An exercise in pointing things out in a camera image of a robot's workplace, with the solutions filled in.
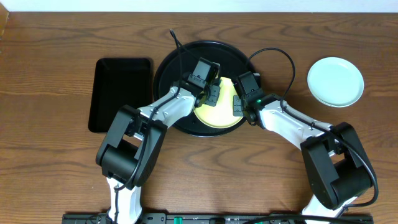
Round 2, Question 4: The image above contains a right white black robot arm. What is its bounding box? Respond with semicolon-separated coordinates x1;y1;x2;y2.
233;91;379;223

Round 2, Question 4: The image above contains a round black serving tray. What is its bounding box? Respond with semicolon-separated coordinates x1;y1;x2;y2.
153;40;255;137

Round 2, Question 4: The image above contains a black rectangular tray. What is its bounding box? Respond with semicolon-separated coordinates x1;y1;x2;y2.
88;58;152;133

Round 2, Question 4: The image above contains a light blue plate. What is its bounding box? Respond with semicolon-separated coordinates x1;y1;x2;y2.
307;57;364;96
313;94;361;108

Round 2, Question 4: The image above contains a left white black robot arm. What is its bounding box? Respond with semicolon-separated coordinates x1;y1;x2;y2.
96;83;220;223

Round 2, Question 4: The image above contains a yellow plate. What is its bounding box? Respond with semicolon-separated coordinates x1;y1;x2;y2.
193;77;243;129

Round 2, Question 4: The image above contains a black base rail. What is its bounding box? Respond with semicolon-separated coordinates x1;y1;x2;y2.
62;213;374;224

